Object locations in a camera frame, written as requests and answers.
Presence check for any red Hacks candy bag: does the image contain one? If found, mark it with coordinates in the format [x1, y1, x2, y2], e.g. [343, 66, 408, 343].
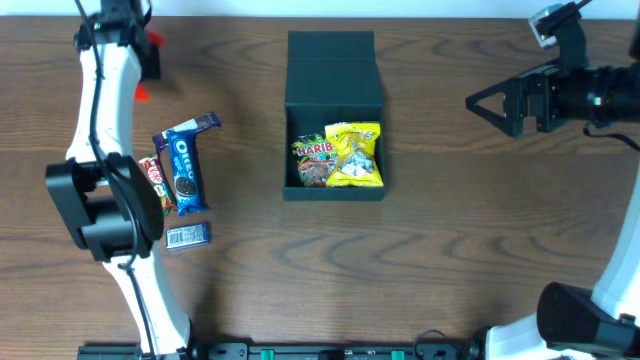
[134, 30, 165, 102]

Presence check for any yellow candy bag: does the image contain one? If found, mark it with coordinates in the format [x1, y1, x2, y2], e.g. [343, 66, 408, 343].
[325, 122, 384, 188]

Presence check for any Haribo gummy bag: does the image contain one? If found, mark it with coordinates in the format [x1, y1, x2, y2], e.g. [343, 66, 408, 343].
[291, 131, 338, 187]

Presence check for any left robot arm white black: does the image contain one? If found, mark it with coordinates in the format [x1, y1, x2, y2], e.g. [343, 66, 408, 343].
[45, 0, 201, 359]

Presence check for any blue Oreo pack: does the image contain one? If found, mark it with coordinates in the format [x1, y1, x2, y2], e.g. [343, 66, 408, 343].
[167, 130, 207, 216]

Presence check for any KitKat bar red green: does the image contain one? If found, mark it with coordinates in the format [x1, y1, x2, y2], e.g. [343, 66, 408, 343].
[138, 152, 177, 216]

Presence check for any small blue barcode packet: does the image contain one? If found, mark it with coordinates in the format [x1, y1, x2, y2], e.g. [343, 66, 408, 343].
[165, 222, 210, 251]

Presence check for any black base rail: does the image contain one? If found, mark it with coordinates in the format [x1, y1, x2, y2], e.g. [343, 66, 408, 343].
[77, 341, 469, 360]

